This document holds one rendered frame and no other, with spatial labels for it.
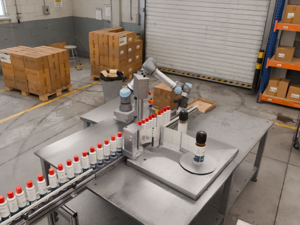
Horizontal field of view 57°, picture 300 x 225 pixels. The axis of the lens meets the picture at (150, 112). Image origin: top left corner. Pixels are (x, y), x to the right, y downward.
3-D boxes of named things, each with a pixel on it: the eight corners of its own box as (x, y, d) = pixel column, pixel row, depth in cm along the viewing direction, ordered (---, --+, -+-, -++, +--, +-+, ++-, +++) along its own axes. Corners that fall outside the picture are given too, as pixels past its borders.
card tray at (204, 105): (204, 113, 333) (205, 110, 331) (185, 107, 347) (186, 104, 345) (215, 105, 354) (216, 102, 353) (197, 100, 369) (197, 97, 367)
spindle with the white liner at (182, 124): (182, 142, 261) (185, 113, 249) (175, 139, 266) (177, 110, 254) (187, 138, 268) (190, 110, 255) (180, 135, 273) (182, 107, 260)
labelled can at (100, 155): (100, 167, 222) (99, 146, 213) (96, 165, 225) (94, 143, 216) (105, 164, 226) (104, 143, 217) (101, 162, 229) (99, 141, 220)
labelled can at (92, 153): (93, 172, 217) (91, 150, 208) (89, 169, 220) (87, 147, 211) (98, 168, 221) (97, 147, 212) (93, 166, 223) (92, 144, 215)
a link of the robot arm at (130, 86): (119, 94, 312) (148, 57, 289) (122, 89, 325) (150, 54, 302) (127, 101, 314) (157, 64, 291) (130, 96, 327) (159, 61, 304)
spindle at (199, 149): (200, 166, 225) (204, 135, 213) (190, 162, 230) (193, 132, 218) (205, 161, 232) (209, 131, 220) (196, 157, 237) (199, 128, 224)
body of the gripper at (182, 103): (183, 107, 298) (187, 97, 298) (176, 105, 303) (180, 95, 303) (186, 109, 305) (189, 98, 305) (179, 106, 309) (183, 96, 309)
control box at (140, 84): (137, 99, 248) (138, 79, 239) (133, 92, 262) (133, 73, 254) (148, 98, 250) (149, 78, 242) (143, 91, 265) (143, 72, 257)
